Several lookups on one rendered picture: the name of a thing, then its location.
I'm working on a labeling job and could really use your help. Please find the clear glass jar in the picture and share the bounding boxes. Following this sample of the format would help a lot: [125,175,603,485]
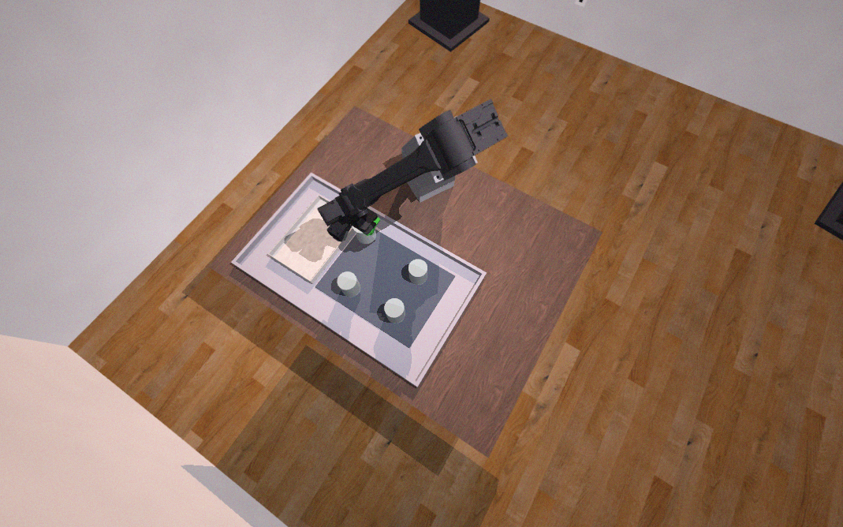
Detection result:
[408,259,427,285]
[337,271,360,297]
[384,298,405,323]
[352,226,376,244]

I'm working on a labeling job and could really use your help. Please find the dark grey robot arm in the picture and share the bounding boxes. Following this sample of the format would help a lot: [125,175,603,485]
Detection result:
[317,99,508,242]

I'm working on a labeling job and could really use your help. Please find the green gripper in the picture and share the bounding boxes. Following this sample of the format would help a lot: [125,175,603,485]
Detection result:
[350,209,380,236]

